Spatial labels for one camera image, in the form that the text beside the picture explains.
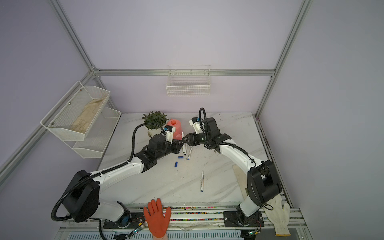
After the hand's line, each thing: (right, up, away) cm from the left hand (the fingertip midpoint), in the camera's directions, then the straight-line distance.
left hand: (184, 141), depth 82 cm
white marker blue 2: (0, -2, 0) cm, 2 cm away
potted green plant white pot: (-18, +14, +12) cm, 26 cm away
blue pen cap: (-3, -11, +14) cm, 18 cm away
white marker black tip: (-1, -9, +16) cm, 18 cm away
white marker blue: (+2, -12, +14) cm, 18 cm away
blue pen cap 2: (-6, -15, +11) cm, 20 cm away
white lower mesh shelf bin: (-56, -1, +9) cm, 56 cm away
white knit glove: (+49, -37, -7) cm, 62 cm away
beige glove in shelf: (-52, +15, -1) cm, 55 cm away
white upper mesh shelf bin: (-58, +13, -5) cm, 60 cm away
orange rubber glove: (-12, -39, -10) cm, 42 cm away
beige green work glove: (+34, -22, +6) cm, 41 cm away
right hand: (0, +2, -1) cm, 2 cm away
